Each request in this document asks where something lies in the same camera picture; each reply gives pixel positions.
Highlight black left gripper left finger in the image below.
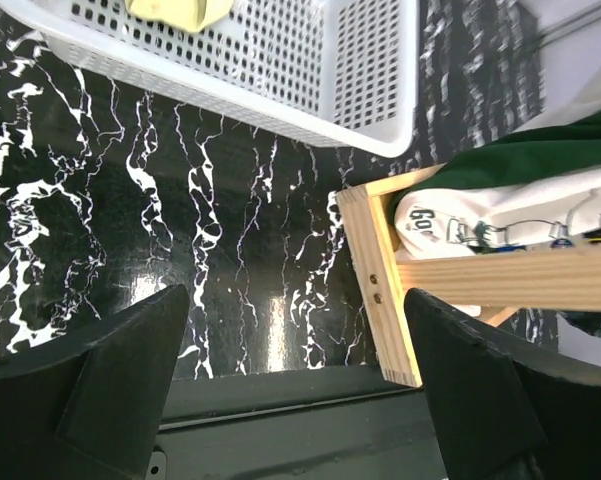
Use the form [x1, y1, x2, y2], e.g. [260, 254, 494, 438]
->
[0, 285, 189, 479]

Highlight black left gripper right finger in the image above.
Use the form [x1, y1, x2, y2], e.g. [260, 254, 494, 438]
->
[404, 288, 601, 479]

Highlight white printed t-shirt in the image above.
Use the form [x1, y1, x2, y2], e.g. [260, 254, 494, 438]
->
[394, 168, 601, 260]

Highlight green garment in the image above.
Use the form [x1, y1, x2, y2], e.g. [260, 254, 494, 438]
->
[389, 110, 601, 214]

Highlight white perforated plastic basket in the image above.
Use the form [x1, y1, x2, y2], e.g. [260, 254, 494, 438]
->
[0, 1, 419, 158]

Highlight cream sock in basket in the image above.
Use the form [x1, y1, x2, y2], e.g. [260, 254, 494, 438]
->
[125, 0, 234, 33]

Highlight wooden hanging rack frame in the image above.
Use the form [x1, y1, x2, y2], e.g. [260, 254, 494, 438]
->
[336, 167, 601, 388]

